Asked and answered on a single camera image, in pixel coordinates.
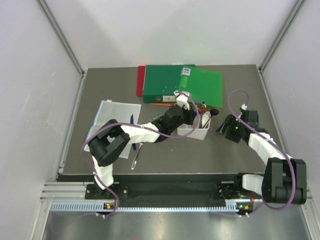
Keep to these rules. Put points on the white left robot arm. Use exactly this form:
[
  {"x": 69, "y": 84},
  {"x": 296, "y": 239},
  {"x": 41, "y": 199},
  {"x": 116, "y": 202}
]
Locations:
[{"x": 106, "y": 145}]

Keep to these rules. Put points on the dark green ring binder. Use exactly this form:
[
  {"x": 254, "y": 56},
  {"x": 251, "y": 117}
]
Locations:
[{"x": 160, "y": 83}]

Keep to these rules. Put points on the black iridescent spoon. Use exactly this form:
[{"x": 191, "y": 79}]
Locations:
[{"x": 212, "y": 112}]

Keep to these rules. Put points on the white divided plastic container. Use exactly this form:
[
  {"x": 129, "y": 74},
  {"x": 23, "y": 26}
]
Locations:
[{"x": 198, "y": 133}]

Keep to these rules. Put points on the clear mesh zip pouch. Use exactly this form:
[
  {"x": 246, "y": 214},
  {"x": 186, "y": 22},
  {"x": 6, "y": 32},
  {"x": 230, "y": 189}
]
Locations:
[{"x": 108, "y": 110}]

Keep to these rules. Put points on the dark blue table knife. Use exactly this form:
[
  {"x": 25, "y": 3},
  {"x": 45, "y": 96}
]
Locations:
[{"x": 132, "y": 122}]

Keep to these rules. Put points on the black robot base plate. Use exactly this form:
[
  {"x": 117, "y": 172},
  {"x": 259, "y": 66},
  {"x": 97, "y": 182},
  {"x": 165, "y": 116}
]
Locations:
[{"x": 149, "y": 191}]

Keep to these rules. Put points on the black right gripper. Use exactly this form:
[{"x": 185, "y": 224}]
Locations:
[{"x": 229, "y": 121}]

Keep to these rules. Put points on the light green plastic folder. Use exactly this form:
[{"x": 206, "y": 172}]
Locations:
[{"x": 203, "y": 85}]

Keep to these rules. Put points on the orange plastic spoon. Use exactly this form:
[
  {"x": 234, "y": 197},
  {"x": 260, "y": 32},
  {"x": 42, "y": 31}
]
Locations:
[{"x": 162, "y": 104}]

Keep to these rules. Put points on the grey slotted cable duct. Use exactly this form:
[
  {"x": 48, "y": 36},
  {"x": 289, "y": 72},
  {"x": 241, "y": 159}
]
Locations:
[{"x": 102, "y": 207}]

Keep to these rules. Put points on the silver spoon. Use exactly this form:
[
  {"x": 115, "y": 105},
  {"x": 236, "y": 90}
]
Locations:
[{"x": 202, "y": 110}]

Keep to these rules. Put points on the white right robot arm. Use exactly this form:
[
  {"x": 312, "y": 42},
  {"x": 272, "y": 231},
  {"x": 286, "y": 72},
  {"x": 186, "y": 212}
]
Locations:
[{"x": 284, "y": 179}]

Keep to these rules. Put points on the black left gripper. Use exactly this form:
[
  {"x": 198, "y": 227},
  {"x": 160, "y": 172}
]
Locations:
[{"x": 191, "y": 114}]

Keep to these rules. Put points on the white ceramic spoon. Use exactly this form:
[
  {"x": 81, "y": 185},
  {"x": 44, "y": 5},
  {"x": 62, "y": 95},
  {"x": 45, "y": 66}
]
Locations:
[{"x": 204, "y": 119}]

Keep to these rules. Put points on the red folder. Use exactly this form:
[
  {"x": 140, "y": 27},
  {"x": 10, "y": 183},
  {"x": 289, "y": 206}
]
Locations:
[{"x": 140, "y": 80}]

